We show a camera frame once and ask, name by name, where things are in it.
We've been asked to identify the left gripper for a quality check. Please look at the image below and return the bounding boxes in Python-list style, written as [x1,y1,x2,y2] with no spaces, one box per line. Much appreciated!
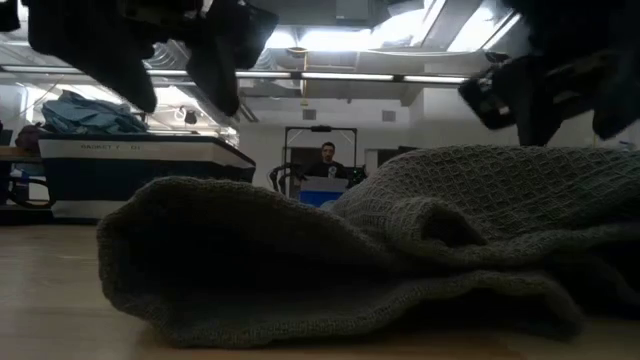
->
[27,0,280,117]

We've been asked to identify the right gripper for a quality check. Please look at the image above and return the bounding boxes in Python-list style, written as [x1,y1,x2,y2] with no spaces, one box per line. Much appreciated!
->
[499,0,640,146]

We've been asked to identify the plain dark grey towel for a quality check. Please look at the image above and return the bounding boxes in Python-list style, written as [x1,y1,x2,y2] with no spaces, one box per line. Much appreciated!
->
[96,143,640,350]

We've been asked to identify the blue cloth pile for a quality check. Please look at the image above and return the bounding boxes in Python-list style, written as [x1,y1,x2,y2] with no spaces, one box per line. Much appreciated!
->
[41,89,149,135]

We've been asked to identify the long ceiling strip light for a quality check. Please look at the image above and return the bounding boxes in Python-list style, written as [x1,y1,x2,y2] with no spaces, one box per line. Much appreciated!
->
[299,71,471,86]
[0,63,294,80]

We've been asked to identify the bright ceiling light panel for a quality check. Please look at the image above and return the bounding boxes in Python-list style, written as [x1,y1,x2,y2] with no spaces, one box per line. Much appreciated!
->
[444,0,524,54]
[264,24,396,52]

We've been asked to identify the maroon bag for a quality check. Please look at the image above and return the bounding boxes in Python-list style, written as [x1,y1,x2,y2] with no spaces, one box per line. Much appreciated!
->
[14,122,47,154]

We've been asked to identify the wooden side table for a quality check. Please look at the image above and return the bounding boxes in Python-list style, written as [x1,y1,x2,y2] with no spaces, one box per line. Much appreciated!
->
[0,146,42,164]

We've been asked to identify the black monitor screen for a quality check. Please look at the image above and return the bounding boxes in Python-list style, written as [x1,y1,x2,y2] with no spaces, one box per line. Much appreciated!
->
[375,145,419,167]

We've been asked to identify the person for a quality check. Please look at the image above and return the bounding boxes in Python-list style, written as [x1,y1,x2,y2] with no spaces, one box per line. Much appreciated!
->
[302,141,350,181]

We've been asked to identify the blue plastic tub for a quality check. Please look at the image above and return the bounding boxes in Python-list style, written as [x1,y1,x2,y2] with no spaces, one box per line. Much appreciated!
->
[298,175,350,209]

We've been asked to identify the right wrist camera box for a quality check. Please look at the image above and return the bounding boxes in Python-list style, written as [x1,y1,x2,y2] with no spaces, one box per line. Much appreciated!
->
[457,64,519,131]

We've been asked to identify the yellow hanging cord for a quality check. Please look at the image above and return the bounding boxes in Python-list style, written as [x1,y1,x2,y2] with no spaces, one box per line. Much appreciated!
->
[287,46,311,107]

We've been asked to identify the black rectangular rig frame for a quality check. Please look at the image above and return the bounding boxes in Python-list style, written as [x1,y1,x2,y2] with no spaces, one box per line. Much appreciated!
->
[283,124,359,199]

